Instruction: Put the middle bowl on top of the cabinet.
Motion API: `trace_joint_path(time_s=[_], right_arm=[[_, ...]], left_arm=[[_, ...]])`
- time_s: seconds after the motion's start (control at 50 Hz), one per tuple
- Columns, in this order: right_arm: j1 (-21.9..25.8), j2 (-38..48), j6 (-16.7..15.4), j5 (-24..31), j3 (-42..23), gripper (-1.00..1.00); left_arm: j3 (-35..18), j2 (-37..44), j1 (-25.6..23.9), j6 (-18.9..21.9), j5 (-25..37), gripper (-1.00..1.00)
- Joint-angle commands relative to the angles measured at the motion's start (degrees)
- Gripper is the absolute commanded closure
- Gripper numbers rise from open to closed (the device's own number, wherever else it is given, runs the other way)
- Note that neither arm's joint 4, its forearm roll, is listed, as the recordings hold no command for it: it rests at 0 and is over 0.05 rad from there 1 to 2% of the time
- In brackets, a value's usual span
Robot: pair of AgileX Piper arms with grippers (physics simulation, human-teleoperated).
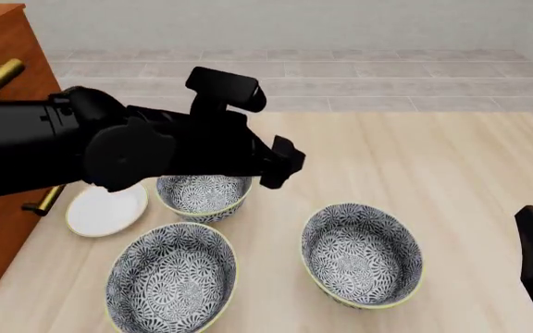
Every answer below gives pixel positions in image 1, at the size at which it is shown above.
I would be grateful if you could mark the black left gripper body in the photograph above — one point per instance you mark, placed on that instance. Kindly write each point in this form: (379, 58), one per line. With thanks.
(243, 152)

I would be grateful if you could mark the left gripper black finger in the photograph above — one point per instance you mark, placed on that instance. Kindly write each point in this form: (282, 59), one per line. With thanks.
(289, 154)
(276, 177)

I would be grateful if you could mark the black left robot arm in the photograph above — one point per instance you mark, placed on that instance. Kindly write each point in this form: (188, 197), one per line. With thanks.
(16, 138)

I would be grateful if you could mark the patterned black and white bowl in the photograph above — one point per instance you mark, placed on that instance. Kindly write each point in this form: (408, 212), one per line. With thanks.
(363, 256)
(204, 197)
(174, 281)

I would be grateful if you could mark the white plate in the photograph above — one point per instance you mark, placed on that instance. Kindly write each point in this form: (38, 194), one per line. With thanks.
(104, 215)

